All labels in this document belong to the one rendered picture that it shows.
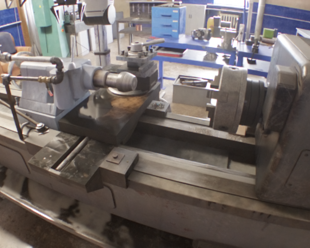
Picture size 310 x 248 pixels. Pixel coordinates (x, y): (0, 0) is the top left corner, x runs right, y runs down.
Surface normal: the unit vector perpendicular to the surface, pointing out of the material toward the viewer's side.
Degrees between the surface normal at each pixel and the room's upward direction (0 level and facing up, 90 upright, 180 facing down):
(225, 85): 42
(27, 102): 62
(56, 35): 90
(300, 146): 90
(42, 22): 90
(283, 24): 90
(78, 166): 0
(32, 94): 66
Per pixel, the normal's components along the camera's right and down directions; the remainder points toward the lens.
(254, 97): -0.26, -0.12
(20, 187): 0.00, -0.83
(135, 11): -0.34, 0.53
